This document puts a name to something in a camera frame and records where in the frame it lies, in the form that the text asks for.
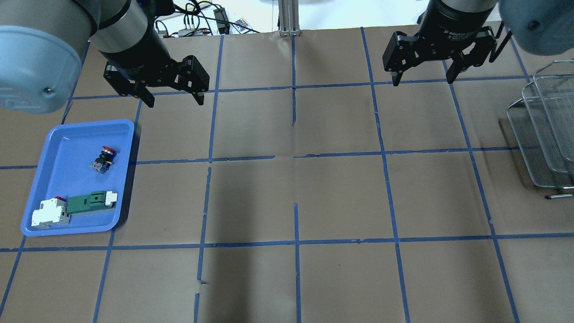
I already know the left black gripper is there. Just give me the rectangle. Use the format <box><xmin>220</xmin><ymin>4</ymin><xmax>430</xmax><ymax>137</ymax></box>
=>
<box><xmin>101</xmin><ymin>31</ymin><xmax>210</xmax><ymax>108</ymax></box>

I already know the green terminal block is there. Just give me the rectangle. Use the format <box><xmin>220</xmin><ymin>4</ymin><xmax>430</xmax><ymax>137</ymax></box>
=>
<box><xmin>66</xmin><ymin>191</ymin><xmax>118</xmax><ymax>214</ymax></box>

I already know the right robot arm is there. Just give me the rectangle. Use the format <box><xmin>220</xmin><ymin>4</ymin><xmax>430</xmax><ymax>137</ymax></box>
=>
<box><xmin>382</xmin><ymin>0</ymin><xmax>574</xmax><ymax>86</ymax></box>

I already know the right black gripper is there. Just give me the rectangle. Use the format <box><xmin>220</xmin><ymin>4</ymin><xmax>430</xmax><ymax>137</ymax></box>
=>
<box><xmin>382</xmin><ymin>0</ymin><xmax>496</xmax><ymax>87</ymax></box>

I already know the aluminium frame post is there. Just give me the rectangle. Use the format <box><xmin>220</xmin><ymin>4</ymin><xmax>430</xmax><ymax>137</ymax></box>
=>
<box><xmin>278</xmin><ymin>0</ymin><xmax>301</xmax><ymax>38</ymax></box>

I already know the white circuit breaker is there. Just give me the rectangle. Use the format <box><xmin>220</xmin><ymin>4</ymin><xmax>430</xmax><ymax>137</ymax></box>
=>
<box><xmin>31</xmin><ymin>196</ymin><xmax>70</xmax><ymax>229</ymax></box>

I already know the red emergency stop button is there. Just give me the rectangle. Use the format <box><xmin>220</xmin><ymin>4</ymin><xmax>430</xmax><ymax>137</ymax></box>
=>
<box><xmin>90</xmin><ymin>145</ymin><xmax>117</xmax><ymax>174</ymax></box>

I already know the silver wire mesh shelf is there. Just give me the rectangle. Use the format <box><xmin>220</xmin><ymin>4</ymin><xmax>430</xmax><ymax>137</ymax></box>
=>
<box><xmin>506</xmin><ymin>60</ymin><xmax>574</xmax><ymax>200</ymax></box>

